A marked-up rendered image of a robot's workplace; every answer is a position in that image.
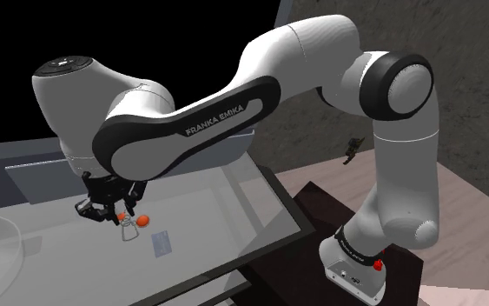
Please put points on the glass table with black frame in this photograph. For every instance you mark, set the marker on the glass table with black frame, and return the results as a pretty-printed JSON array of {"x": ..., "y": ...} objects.
[{"x": 79, "y": 271}]

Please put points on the pale blue flat card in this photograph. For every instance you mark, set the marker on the pale blue flat card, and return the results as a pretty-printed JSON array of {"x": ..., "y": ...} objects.
[{"x": 162, "y": 244}]

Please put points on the small dark figure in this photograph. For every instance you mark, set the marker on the small dark figure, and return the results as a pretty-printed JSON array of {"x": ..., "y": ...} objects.
[{"x": 353, "y": 150}]

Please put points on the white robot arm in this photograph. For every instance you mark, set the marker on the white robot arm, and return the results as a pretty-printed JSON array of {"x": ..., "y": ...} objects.
[{"x": 405, "y": 178}]

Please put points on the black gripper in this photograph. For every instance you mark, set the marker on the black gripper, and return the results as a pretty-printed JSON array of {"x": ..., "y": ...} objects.
[{"x": 106, "y": 190}]

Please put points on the grey flat slab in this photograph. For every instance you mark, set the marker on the grey flat slab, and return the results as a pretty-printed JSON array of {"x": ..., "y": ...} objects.
[{"x": 45, "y": 182}]

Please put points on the dark robot stand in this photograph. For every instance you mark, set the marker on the dark robot stand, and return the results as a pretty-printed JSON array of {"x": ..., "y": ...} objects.
[{"x": 295, "y": 271}]

